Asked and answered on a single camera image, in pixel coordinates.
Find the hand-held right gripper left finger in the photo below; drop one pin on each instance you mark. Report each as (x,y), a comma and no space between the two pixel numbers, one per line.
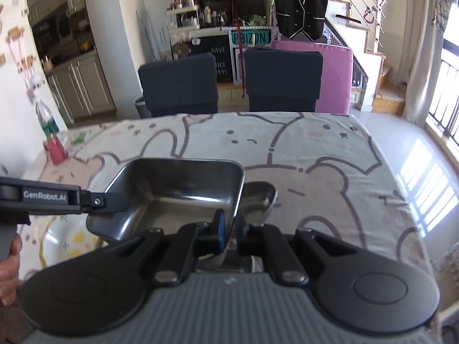
(220,231)

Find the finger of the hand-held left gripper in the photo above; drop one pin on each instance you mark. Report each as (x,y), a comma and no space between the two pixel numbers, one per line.
(107,202)

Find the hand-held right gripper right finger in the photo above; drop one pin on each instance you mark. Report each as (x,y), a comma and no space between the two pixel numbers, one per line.
(251,240)

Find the square steel plate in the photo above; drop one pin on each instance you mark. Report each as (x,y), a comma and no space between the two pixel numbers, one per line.
(168,190)

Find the person's left hand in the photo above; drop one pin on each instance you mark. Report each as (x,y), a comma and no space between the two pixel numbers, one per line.
(9,276)

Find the small steel bowl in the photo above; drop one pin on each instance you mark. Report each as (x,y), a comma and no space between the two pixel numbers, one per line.
(258,197)

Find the red drink can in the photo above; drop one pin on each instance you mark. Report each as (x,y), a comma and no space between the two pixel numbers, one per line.
(55,150)

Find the patterned glass bowl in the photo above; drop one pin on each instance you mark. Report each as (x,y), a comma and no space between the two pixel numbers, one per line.
(68,243)

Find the green sachet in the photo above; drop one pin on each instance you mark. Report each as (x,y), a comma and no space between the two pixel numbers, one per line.
(79,138)

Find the clear water bottle green label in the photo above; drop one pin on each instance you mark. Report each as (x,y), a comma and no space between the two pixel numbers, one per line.
(46,118)

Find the printed bear tablecloth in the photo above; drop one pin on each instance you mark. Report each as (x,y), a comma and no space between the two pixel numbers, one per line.
(322,186)

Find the grey waste bin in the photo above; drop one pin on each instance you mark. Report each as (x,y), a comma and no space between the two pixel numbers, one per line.
(140,106)

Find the white pompom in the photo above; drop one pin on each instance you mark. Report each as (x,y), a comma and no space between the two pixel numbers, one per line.
(36,86)

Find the cream kitchen base cabinet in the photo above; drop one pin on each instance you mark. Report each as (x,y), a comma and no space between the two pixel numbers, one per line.
(86,86)

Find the dark fabric chair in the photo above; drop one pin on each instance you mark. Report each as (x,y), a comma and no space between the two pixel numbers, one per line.
(283,79)
(179,82)

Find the yellow kettle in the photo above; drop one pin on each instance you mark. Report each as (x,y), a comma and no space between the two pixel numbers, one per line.
(86,45)

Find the black lettered cabinet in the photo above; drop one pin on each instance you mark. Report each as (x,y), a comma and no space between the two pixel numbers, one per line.
(222,64)

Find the pink cushion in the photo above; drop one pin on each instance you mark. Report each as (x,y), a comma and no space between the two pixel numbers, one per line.
(337,79)

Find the teal plate sign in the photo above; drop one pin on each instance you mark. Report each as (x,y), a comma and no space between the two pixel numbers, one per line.
(251,38)

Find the white shelf rack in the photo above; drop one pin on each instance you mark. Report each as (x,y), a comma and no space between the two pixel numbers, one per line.
(183,18)

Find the wooden staircase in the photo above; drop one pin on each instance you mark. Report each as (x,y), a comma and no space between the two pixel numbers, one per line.
(373,61)

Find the black bottle rack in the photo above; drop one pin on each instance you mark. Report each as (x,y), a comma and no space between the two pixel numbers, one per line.
(215,10)

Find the balcony railing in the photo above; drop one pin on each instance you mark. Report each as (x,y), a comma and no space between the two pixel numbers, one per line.
(444,96)

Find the black jacket white trim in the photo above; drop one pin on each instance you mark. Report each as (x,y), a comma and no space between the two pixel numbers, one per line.
(301,3)

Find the beige curtain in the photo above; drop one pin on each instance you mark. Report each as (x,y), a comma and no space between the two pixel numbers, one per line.
(423,43)

